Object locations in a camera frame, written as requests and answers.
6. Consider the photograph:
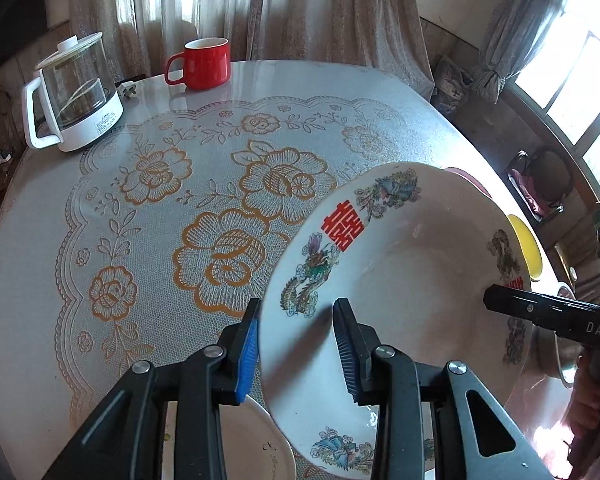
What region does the dragon print white plate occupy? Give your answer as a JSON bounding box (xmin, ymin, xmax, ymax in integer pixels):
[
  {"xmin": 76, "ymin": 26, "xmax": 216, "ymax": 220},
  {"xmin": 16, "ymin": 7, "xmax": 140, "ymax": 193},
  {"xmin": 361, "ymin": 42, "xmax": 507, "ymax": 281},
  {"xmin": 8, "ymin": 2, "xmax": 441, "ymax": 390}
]
[{"xmin": 259, "ymin": 161, "xmax": 533, "ymax": 476}]

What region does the window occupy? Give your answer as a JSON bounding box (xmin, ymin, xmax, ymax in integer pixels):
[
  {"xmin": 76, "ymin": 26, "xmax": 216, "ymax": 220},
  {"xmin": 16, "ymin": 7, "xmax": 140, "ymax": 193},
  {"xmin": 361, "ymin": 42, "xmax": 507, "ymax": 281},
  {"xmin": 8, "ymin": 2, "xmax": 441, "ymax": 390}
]
[{"xmin": 515, "ymin": 0, "xmax": 600, "ymax": 201}]

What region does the white power plug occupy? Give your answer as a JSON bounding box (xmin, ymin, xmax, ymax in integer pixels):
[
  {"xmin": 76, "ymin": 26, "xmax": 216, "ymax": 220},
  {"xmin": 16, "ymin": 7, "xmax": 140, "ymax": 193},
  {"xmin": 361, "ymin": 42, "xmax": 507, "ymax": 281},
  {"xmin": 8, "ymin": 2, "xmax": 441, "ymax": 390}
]
[{"xmin": 111, "ymin": 80, "xmax": 140, "ymax": 101}]

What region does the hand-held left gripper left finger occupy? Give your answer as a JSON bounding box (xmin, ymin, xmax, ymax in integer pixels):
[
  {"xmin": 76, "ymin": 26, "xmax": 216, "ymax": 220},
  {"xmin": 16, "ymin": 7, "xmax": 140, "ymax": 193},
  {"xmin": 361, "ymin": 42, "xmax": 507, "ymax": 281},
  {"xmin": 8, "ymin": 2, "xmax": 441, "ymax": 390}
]
[{"xmin": 67, "ymin": 297, "xmax": 261, "ymax": 480}]

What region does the red mug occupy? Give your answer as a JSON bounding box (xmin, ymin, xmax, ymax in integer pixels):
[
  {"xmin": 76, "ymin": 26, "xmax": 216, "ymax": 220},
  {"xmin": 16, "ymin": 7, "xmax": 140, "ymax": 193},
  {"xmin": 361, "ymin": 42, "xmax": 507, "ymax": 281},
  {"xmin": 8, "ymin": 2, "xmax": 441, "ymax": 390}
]
[{"xmin": 164, "ymin": 37, "xmax": 232, "ymax": 91}]

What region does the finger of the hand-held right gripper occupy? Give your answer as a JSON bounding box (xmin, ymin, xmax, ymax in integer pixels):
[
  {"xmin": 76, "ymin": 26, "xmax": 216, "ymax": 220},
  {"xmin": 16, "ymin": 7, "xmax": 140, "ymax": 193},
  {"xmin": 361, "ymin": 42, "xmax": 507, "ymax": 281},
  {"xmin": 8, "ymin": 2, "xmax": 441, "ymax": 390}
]
[{"xmin": 482, "ymin": 284, "xmax": 600, "ymax": 333}]

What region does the printed plastic bag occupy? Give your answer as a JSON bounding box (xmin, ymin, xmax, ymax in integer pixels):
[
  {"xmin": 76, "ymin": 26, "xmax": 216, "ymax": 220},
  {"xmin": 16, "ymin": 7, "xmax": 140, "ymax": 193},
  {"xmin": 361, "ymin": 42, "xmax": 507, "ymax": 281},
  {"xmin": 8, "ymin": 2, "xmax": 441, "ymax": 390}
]
[{"xmin": 432, "ymin": 55, "xmax": 473, "ymax": 116}]

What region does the gold floral lace tablecloth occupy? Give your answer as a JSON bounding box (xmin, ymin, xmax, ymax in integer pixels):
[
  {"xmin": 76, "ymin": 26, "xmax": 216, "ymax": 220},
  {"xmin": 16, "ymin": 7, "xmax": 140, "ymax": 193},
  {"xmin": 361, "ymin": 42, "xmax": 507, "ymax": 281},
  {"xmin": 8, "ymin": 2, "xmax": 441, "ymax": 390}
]
[{"xmin": 55, "ymin": 95, "xmax": 416, "ymax": 480}]

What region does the yellow bowl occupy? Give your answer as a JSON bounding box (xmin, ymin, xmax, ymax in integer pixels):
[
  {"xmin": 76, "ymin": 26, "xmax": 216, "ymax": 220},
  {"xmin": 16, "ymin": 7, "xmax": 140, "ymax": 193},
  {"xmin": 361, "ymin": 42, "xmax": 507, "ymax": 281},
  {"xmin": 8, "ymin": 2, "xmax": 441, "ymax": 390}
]
[{"xmin": 507, "ymin": 214, "xmax": 546, "ymax": 282}]

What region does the beige lace curtain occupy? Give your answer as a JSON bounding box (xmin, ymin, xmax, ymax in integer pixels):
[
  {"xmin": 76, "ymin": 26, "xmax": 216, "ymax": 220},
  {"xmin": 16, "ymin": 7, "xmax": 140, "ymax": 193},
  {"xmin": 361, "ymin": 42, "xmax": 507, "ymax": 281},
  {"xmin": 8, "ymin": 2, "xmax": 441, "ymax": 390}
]
[{"xmin": 67, "ymin": 0, "xmax": 436, "ymax": 106}]

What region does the glass kettle with white base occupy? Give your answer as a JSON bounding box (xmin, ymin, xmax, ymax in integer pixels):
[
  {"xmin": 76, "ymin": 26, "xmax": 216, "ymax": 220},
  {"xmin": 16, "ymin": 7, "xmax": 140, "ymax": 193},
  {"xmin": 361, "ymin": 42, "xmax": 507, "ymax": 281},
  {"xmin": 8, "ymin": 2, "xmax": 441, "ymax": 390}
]
[{"xmin": 21, "ymin": 32, "xmax": 125, "ymax": 153}]

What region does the red bowl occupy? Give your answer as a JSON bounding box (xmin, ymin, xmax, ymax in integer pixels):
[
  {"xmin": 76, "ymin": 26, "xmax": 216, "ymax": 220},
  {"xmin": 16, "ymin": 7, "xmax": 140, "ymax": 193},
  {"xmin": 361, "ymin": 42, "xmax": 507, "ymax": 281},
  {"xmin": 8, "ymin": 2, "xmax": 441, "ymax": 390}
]
[{"xmin": 442, "ymin": 166, "xmax": 493, "ymax": 200}]

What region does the dark wooden chair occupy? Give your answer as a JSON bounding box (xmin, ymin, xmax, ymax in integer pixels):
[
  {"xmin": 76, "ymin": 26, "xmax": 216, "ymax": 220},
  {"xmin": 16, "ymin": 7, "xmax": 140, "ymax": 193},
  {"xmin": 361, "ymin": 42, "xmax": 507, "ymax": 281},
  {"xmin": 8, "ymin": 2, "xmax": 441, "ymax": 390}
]
[{"xmin": 505, "ymin": 146, "xmax": 576, "ymax": 226}]

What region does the tied beige window curtain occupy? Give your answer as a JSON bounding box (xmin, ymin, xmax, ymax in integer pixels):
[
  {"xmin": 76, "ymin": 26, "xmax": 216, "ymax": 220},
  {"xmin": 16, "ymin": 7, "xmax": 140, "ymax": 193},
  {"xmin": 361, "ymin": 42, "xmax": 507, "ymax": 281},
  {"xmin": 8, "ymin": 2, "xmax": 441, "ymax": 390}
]
[{"xmin": 472, "ymin": 0, "xmax": 576, "ymax": 106}]

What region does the person's right hand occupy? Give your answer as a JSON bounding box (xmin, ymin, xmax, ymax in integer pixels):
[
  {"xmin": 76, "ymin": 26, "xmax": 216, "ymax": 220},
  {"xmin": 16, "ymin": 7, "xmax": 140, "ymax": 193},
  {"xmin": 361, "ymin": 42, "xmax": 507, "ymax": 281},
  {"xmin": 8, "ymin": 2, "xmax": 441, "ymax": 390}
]
[{"xmin": 570, "ymin": 347, "xmax": 600, "ymax": 480}]

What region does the stainless steel basin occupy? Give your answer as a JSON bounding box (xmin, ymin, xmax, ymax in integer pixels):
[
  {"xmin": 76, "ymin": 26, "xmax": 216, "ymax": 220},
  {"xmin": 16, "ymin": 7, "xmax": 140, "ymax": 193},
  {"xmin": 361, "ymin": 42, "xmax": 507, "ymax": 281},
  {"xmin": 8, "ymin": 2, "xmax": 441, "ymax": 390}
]
[{"xmin": 540, "ymin": 282, "xmax": 581, "ymax": 388}]

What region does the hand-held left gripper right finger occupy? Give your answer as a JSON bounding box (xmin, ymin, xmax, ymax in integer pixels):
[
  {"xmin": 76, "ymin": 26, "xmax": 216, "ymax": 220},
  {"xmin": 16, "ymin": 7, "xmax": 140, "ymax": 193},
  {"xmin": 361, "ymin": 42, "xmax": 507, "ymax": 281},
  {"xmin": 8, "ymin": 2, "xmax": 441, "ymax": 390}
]
[{"xmin": 331, "ymin": 297, "xmax": 556, "ymax": 480}]

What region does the plain white plate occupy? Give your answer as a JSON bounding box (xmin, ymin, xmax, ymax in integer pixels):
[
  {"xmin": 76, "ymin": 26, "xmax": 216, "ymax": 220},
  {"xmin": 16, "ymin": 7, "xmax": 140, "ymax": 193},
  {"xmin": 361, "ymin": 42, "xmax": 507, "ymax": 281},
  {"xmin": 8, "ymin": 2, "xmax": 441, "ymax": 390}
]
[{"xmin": 162, "ymin": 394, "xmax": 297, "ymax": 480}]

